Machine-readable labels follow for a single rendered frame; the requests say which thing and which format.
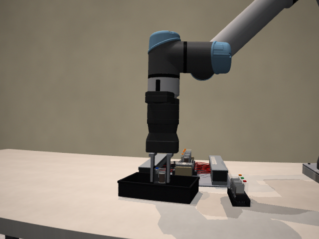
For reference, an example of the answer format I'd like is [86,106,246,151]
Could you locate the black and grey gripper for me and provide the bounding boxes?
[145,77,179,183]

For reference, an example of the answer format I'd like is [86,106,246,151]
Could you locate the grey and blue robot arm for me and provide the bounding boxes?
[148,0,298,81]

